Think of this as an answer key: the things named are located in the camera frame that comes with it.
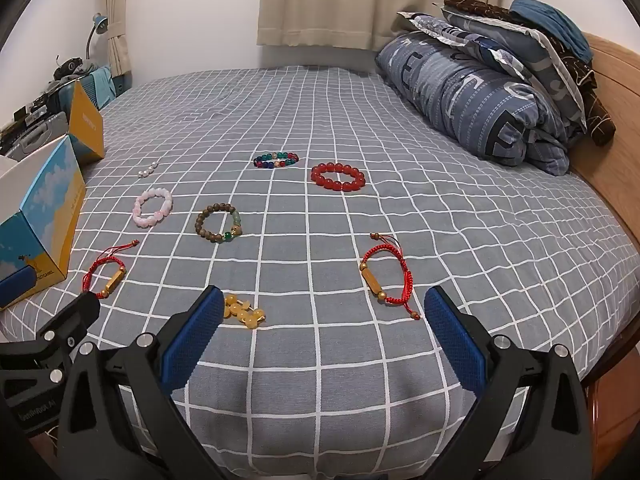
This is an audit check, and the brown wooden bead bracelet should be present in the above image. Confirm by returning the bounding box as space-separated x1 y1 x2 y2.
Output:
195 203 244 244

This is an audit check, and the grey grid bedsheet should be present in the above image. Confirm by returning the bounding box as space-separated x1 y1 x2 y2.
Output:
0 67 640 480

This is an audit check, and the multicolour bead bracelet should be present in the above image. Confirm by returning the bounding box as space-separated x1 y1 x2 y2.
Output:
253 150 300 170

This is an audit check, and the grey-blue pillow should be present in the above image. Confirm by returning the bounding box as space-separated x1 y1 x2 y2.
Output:
442 7 588 133

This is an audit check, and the red cord bracelet gold tube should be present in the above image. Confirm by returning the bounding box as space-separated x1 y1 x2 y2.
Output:
81 240 140 300
360 232 423 321

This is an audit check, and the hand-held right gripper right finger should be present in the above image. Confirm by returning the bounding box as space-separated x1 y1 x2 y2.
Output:
424 285 593 480

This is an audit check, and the narrow beige curtain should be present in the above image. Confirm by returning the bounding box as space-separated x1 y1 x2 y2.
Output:
97 0 133 78

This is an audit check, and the wooden headboard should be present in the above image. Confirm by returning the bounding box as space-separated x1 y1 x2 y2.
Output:
570 32 640 461

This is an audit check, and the blue folded cloth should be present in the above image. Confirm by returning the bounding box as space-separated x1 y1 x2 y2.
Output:
509 0 593 61

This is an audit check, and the teal suitcase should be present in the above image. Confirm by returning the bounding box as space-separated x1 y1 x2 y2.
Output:
82 67 117 111

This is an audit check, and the folded blue patterned quilt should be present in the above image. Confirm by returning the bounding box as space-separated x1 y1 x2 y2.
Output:
375 32 573 177

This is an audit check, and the blue and yellow cardboard box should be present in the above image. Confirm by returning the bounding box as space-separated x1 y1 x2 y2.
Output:
0 80 106 311

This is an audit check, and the pink bead bracelet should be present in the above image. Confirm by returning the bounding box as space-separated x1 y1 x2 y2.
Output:
132 188 173 229

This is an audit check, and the dark clutter pile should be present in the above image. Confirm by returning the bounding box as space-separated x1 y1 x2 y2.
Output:
52 56 94 83

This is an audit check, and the yellow bead bracelet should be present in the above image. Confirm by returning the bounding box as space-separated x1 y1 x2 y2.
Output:
222 293 267 331

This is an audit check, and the grey hard case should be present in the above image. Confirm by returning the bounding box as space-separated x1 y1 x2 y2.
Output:
0 111 71 162

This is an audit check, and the blue desk lamp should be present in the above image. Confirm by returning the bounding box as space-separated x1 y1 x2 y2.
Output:
85 12 110 61

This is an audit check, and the red bead bracelet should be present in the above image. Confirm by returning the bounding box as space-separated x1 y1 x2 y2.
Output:
310 161 366 193

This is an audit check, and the wide beige curtain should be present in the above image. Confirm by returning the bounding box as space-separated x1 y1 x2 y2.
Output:
256 0 501 52

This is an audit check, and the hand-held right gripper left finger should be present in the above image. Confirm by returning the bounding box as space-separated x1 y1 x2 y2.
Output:
59 285 226 480

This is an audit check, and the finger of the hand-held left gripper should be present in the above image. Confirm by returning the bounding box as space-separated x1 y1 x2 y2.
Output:
0 268 38 308
29 291 102 357

